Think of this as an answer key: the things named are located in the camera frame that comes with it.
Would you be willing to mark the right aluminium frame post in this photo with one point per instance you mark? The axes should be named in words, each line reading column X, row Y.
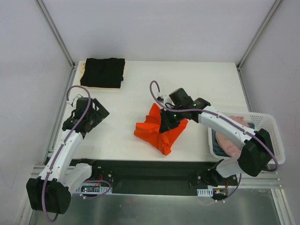
column 258, row 34

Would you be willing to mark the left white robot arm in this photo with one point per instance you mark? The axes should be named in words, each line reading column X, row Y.
column 52, row 189

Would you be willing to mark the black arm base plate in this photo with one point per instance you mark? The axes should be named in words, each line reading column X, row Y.
column 149, row 177

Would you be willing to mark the orange t shirt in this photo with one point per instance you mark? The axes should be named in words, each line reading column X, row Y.
column 149, row 131

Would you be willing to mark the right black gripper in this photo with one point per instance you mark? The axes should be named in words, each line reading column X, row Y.
column 168, row 120

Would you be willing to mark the pink t shirt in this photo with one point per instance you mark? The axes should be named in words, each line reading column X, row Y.
column 228, row 143

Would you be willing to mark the aluminium frame post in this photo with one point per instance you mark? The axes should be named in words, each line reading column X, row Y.
column 258, row 34
column 52, row 26

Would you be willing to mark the left green circuit board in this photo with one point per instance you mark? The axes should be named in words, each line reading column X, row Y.
column 90, row 189

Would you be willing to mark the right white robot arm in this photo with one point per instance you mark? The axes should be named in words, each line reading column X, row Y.
column 255, row 146

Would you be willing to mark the folded beige t shirt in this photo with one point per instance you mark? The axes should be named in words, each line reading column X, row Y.
column 81, row 72

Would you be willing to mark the right white cable duct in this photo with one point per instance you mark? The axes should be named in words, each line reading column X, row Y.
column 205, row 192

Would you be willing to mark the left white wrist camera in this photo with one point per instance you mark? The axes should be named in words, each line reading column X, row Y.
column 74, row 100

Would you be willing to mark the folded black t shirt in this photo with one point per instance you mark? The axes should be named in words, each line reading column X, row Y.
column 103, row 73

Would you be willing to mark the left aluminium frame post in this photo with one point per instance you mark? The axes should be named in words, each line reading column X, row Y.
column 52, row 26

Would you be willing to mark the white plastic laundry basket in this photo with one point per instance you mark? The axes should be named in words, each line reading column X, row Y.
column 258, row 121

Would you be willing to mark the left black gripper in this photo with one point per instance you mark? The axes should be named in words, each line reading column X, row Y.
column 94, row 116

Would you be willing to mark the teal blue t shirt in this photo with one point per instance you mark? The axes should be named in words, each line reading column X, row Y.
column 215, row 147

